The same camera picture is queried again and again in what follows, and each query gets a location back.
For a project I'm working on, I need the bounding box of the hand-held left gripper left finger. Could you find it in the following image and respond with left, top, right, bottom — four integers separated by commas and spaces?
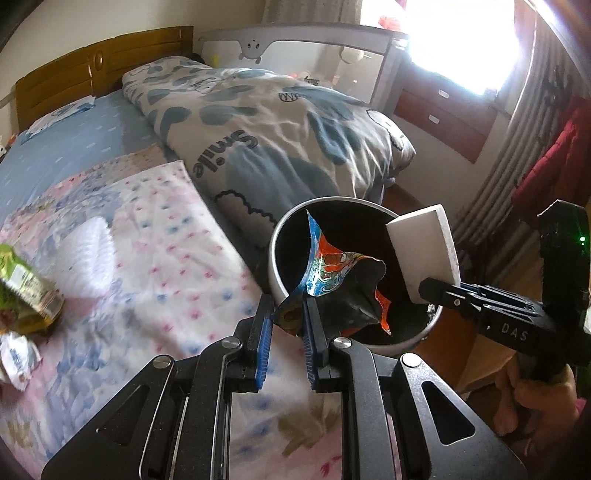
41, 293, 278, 480

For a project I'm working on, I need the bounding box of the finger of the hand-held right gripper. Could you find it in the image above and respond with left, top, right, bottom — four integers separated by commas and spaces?
418, 276, 486, 320
461, 282, 543, 309

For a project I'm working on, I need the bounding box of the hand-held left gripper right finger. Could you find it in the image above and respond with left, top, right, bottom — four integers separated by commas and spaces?
300, 298, 529, 480

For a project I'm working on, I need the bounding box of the white foam block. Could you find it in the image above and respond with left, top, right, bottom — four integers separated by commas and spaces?
385, 204, 461, 306

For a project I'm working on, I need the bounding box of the white trash bin black liner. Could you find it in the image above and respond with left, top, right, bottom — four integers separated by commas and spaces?
268, 196, 441, 356

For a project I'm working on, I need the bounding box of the orange blue snack wrapper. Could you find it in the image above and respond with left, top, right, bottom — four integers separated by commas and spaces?
272, 209, 393, 342

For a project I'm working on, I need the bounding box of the green snack packet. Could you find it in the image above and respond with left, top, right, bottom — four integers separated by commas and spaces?
0, 244, 65, 334

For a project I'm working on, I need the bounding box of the white packet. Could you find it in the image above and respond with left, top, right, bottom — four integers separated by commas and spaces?
0, 332, 42, 393

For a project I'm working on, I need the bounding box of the person's right hand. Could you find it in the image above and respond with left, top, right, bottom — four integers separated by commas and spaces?
513, 364, 578, 418

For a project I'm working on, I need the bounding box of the striped curtain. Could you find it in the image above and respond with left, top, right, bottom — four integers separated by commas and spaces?
450, 28, 578, 278

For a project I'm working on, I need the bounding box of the red jacket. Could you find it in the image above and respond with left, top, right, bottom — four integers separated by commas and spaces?
510, 95, 591, 208

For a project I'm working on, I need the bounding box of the pink floral blanket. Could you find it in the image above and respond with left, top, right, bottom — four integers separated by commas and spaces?
0, 150, 416, 480

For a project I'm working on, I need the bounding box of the brown dresser with drawers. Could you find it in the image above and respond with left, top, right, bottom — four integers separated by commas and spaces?
392, 76, 502, 164

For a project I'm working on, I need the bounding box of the blue white printed quilt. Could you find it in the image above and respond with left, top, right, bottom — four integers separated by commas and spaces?
121, 54, 417, 296

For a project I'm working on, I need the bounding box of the light blue bed sheet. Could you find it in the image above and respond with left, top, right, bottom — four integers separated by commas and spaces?
0, 88, 167, 222

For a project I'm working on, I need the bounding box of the blue white pillow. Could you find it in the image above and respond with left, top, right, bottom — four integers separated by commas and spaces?
21, 95, 95, 139

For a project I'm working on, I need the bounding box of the wooden bed headboard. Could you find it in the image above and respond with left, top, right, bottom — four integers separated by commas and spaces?
15, 25, 195, 132

